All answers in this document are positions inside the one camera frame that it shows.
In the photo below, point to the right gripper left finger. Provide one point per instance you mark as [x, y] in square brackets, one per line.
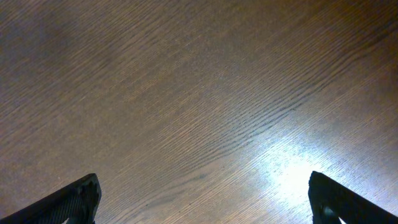
[75, 203]

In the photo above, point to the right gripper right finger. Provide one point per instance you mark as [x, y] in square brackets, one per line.
[333, 203]

